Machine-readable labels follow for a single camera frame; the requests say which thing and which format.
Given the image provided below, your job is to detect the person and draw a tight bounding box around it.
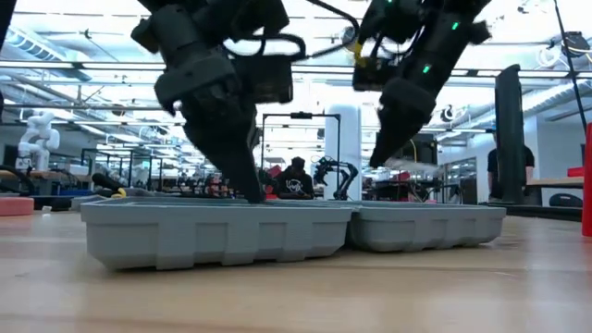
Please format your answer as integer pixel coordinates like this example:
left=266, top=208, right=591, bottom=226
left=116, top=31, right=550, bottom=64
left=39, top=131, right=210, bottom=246
left=276, top=156, right=315, bottom=201
left=486, top=142, right=537, bottom=201

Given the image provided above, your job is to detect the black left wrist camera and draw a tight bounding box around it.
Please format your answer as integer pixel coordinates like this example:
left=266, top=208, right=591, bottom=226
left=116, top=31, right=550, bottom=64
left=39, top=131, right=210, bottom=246
left=233, top=55, right=295, bottom=105

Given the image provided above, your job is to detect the black work glove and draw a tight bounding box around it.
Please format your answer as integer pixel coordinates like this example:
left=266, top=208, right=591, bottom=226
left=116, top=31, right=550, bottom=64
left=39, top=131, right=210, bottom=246
left=92, top=173, right=154, bottom=199

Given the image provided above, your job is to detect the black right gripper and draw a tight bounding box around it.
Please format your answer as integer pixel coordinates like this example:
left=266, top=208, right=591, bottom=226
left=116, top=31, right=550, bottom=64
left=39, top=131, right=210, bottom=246
left=369, top=55, right=448, bottom=167

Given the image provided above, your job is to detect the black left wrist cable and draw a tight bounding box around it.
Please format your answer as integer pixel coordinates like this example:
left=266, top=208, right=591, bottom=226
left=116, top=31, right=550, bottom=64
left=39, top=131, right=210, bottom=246
left=221, top=31, right=309, bottom=62

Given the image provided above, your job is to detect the black background monitor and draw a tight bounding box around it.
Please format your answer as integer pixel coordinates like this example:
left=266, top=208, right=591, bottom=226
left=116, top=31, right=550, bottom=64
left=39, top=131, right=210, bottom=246
left=406, top=132, right=439, bottom=169

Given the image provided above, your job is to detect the thin black stand pole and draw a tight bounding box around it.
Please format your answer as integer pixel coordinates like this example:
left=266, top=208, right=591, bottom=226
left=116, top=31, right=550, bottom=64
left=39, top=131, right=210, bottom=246
left=552, top=0, right=588, bottom=135

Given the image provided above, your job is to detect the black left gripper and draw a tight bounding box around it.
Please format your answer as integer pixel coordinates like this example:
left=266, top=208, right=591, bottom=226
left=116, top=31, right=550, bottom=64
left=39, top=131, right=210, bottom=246
left=154, top=50, right=265, bottom=204

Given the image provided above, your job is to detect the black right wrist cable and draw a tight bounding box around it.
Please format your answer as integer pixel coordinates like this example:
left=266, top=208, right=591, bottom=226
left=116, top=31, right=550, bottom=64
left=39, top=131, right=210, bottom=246
left=304, top=0, right=362, bottom=59

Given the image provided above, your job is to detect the black curved hose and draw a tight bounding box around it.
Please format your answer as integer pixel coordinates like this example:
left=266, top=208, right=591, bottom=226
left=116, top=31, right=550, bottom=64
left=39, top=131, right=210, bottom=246
left=0, top=164, right=36, bottom=195

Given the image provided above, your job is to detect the black background workstation frame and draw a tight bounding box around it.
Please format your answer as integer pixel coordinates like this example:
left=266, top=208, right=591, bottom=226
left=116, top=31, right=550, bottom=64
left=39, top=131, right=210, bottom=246
left=80, top=147, right=154, bottom=191

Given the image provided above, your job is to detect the black ceiling device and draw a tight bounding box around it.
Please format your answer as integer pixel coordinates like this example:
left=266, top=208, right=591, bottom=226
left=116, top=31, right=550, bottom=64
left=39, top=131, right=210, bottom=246
left=561, top=31, right=592, bottom=59

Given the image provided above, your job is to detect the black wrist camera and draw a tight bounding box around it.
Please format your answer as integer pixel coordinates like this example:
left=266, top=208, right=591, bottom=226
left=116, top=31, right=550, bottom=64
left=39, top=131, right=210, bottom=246
left=351, top=53, right=394, bottom=93
left=233, top=55, right=295, bottom=105

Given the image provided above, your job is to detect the pink round pad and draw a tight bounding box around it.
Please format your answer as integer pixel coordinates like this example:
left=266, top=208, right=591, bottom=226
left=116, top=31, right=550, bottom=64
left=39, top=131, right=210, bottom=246
left=0, top=196, right=36, bottom=217

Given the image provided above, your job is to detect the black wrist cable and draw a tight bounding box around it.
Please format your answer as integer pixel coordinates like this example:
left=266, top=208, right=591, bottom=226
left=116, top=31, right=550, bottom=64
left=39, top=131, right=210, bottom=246
left=304, top=0, right=362, bottom=59
left=221, top=31, right=309, bottom=62

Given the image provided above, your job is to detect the red plastic bin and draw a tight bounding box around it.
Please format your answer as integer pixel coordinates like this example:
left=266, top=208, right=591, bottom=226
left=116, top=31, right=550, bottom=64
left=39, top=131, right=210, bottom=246
left=581, top=122, right=592, bottom=238

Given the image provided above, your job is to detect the white pillar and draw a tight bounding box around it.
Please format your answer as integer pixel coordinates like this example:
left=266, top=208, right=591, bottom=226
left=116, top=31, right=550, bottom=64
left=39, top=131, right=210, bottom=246
left=324, top=105, right=363, bottom=201

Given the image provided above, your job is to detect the black chair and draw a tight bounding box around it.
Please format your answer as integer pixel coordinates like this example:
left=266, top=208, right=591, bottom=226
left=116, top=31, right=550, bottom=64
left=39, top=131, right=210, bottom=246
left=539, top=193, right=572, bottom=208

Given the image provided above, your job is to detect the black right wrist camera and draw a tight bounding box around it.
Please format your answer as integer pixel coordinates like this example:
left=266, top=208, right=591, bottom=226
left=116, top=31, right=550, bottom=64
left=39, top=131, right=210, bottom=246
left=351, top=53, right=394, bottom=93

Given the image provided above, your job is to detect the grey plastic tool case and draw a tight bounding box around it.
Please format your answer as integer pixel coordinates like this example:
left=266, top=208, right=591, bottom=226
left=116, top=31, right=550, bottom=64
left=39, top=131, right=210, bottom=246
left=80, top=196, right=508, bottom=272

